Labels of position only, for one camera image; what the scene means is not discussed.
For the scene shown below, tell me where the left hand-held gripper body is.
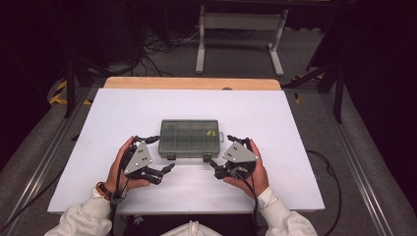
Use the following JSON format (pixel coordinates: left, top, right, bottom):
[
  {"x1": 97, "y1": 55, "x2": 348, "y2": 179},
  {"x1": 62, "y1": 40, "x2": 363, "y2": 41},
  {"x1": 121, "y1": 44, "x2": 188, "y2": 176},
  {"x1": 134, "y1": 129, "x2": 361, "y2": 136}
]
[{"x1": 121, "y1": 141, "x2": 164, "y2": 185}]

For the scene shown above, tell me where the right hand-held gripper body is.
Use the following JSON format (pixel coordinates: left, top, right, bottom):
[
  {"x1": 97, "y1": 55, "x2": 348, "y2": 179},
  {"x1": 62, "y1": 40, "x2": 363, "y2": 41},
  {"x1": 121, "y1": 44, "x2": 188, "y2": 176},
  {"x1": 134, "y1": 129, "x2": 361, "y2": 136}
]
[{"x1": 214, "y1": 141, "x2": 260, "y2": 180}]

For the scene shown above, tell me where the grey transparent organizer box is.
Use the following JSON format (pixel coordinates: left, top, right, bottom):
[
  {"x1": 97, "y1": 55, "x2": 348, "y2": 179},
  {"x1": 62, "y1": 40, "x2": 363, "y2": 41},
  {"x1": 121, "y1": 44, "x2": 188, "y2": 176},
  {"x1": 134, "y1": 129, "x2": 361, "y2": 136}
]
[{"x1": 157, "y1": 119, "x2": 225, "y2": 161}]

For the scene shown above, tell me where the person's left hand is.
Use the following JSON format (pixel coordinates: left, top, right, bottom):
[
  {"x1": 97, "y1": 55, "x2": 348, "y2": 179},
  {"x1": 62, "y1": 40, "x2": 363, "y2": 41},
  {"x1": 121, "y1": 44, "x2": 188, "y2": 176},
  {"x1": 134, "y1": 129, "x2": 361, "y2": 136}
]
[{"x1": 104, "y1": 137, "x2": 150, "y2": 195}]

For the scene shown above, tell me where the person's right hand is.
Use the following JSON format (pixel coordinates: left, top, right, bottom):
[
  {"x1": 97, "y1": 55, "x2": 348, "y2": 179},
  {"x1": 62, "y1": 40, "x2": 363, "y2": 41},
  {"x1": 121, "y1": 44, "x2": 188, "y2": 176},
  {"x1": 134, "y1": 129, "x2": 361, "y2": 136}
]
[{"x1": 223, "y1": 139, "x2": 269, "y2": 198}]

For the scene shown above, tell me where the white board sheet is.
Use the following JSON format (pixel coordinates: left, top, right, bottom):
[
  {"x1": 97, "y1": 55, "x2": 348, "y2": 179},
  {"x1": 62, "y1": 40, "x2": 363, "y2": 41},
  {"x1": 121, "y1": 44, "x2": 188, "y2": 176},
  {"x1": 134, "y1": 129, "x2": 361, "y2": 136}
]
[{"x1": 47, "y1": 88, "x2": 326, "y2": 215}]

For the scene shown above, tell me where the person's dark torso clothing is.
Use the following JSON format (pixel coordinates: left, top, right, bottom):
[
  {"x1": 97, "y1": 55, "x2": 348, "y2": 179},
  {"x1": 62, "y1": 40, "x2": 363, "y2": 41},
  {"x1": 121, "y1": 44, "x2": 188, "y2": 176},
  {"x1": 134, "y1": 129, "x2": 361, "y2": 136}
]
[{"x1": 126, "y1": 214, "x2": 260, "y2": 236}]

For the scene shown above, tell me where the black metal stand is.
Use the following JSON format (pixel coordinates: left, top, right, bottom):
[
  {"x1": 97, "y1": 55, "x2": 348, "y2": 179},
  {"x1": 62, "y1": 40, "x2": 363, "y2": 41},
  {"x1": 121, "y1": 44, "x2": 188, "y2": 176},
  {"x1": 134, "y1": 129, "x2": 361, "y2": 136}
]
[
  {"x1": 63, "y1": 57, "x2": 111, "y2": 120},
  {"x1": 281, "y1": 62, "x2": 346, "y2": 125}
]

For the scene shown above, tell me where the yellow black floor tape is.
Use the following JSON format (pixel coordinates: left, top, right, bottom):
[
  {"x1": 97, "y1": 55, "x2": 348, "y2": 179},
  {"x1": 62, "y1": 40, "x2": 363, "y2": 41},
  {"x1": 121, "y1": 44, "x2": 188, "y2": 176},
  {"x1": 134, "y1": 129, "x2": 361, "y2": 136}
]
[{"x1": 48, "y1": 80, "x2": 93, "y2": 106}]

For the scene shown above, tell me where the white metal stand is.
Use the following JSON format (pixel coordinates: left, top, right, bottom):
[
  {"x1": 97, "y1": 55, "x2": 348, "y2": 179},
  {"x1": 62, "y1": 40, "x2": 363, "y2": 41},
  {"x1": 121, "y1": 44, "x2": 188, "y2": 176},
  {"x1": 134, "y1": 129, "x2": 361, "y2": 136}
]
[{"x1": 195, "y1": 4, "x2": 289, "y2": 77}]

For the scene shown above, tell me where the beaded bracelet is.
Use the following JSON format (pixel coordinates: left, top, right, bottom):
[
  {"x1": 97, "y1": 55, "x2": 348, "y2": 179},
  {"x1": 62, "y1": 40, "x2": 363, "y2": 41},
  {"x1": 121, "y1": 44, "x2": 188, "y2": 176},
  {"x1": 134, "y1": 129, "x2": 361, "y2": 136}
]
[{"x1": 95, "y1": 181, "x2": 114, "y2": 202}]

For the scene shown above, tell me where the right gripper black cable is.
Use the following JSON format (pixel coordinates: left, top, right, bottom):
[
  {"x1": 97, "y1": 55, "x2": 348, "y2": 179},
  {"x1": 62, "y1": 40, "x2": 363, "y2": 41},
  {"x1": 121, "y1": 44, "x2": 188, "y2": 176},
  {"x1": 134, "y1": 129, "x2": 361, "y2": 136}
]
[{"x1": 233, "y1": 167, "x2": 261, "y2": 236}]

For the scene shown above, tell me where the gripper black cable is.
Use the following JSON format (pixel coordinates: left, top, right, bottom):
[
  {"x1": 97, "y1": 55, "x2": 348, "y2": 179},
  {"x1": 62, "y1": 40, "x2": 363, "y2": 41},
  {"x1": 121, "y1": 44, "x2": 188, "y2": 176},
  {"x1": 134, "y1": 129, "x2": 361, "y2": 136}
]
[
  {"x1": 233, "y1": 167, "x2": 261, "y2": 236},
  {"x1": 109, "y1": 151, "x2": 133, "y2": 236}
]

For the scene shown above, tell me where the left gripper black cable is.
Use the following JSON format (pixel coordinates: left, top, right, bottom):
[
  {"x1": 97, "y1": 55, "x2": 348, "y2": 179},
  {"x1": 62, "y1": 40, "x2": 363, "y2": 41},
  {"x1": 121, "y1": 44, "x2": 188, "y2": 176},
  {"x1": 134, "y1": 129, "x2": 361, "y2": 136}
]
[{"x1": 109, "y1": 151, "x2": 133, "y2": 236}]

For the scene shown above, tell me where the tangle of black cables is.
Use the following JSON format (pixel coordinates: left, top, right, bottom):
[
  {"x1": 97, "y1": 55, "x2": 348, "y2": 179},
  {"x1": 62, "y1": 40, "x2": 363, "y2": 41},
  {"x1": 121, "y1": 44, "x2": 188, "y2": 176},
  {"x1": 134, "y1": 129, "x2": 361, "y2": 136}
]
[{"x1": 107, "y1": 28, "x2": 202, "y2": 79}]

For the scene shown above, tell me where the aluminium frame rail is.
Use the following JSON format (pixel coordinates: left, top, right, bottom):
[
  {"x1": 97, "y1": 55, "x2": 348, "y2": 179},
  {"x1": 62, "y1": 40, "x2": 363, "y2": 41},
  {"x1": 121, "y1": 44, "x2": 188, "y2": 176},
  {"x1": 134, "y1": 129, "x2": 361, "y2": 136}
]
[
  {"x1": 0, "y1": 88, "x2": 99, "y2": 236},
  {"x1": 319, "y1": 92, "x2": 396, "y2": 236}
]

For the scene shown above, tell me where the black floor cable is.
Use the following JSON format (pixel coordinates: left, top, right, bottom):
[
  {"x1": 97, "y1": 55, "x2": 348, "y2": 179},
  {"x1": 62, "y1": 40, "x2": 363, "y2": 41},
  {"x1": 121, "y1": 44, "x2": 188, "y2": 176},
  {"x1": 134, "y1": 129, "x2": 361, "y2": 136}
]
[
  {"x1": 306, "y1": 149, "x2": 342, "y2": 236},
  {"x1": 0, "y1": 168, "x2": 67, "y2": 232}
]

